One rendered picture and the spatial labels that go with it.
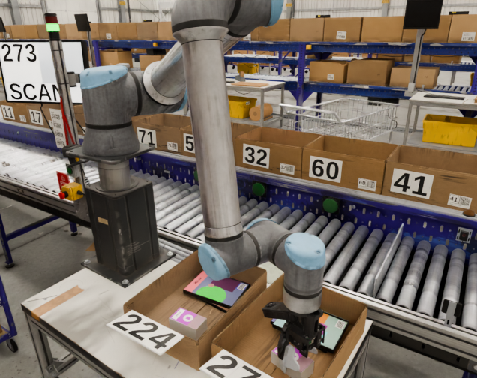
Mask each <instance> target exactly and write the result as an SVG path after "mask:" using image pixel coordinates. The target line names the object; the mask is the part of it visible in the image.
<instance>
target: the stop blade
mask: <svg viewBox="0 0 477 378"><path fill-rule="evenodd" d="M403 227H404V224H403V223H402V225H401V227H400V229H399V231H398V233H397V235H396V237H395V239H394V241H393V243H392V245H391V247H390V250H389V252H388V254H387V256H386V258H385V260H384V262H383V264H382V266H381V268H380V270H379V272H378V274H377V276H376V279H375V284H374V289H373V298H375V297H376V295H377V292H378V290H379V288H380V285H381V283H382V282H383V279H384V277H385V275H386V272H387V271H388V269H389V266H390V264H391V262H392V259H393V257H394V255H395V253H396V250H397V249H398V246H399V244H400V243H401V236H402V231H403Z"/></svg>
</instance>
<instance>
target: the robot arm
mask: <svg viewBox="0 0 477 378"><path fill-rule="evenodd" d="M283 6H284V0H175V2H174V5H173V8H172V16H171V26H172V36H173V37H174V38H175V39H176V40H177V43H176V44H175V45H174V46H173V47H172V49H171V50H170V51H169V52H168V53H167V54H166V55H165V56H164V57H163V59H162V60H161V61H155V62H153V63H151V64H150V65H149V66H148V67H147V68H146V69H145V70H142V71H128V69H127V68H126V67H125V66H123V65H117V66H116V65H110V66H100V67H91V68H87V69H85V70H83V71H82V72H81V73H80V88H81V94H82V105H83V111H84V117H85V136H84V140H83V143H82V152H83V153H84V154H86V155H90V156H95V157H116V156H122V155H129V154H131V153H134V152H136V151H138V150H139V149H140V141H139V140H138V139H137V135H136V134H135V132H134V129H133V127H132V121H131V117H133V116H145V115H153V114H161V113H174V112H177V111H179V110H182V109H183V108H184V106H185V104H186V103H187V100H188V103H189V109H190V120H191V127H192V133H193V144H194V150H195V156H196V168H197V174H198V179H199V191H200V197H201V203H202V214H203V220H204V227H205V232H204V235H205V243H202V244H201V245H200V246H199V248H198V257H199V261H200V264H201V266H202V268H203V270H204V272H205V273H206V274H207V275H208V276H209V277H210V278H211V279H213V280H215V281H219V280H222V279H224V278H229V277H230V276H232V275H235V274H238V273H239V272H243V271H245V270H247V269H250V268H253V267H255V266H259V265H261V264H263V263H267V262H270V263H272V264H273V265H275V266H276V267H278V268H279V269H280V270H281V271H283V272H284V282H283V302H277V301H272V302H269V303H268V304H267V305H266V306H265V307H263V308H262V311H263V313H264V316H265V317H268V318H274V319H280V320H286V322H285V323H284V325H283V328H282V332H281V334H280V339H279V341H278V345H277V356H278V358H279V362H280V367H281V369H282V371H283V372H284V373H286V372H287V368H289V369H292V370H294V371H299V369H300V366H299V363H298V362H297V361H296V359H295V353H296V351H295V348H294V346H296V347H297V349H298V350H299V353H301V354H302V355H303V356H304V357H306V358H307V357H308V351H309V352H311V353H314V354H317V353H318V352H317V349H316V348H318V347H319V346H320V345H321V342H322V343H324V340H325V333H326V327H325V326H324V325H323V324H321V323H320V322H319V318H320V317H321V316H323V311H324V310H322V309H320V305H321V300H322V292H323V275H324V268H325V263H326V246H325V245H324V243H323V241H322V240H321V239H320V238H318V237H316V236H315V235H311V234H309V233H306V232H297V233H292V232H290V231H289V230H287V229H285V228H283V227H282V226H280V225H279V224H278V223H276V222H275V221H273V220H269V219H267V218H259V219H256V220H255V221H253V222H252V223H251V224H250V225H249V226H248V227H247V229H246V230H245V231H243V227H242V222H241V215H240V207H239V193H238V186H237V178H236V165H235V158H234V150H233V136H232V128H231V121H230V108H229V100H228V93H227V79H226V71H225V64H224V54H225V53H226V52H227V51H228V50H230V49H231V48H232V47H233V46H234V45H236V44H237V43H238V42H239V41H240V40H241V39H242V38H245V37H246V36H248V35H249V34H250V33H251V32H252V31H253V30H254V29H255V28H257V27H260V26H263V27H269V26H273V25H274V24H275V23H276V22H277V21H278V20H279V19H280V17H281V14H282V11H283ZM322 332H323V337H322ZM289 342H291V344H293V345H294V346H293V345H290V344H289ZM315 347H316V348H315Z"/></svg>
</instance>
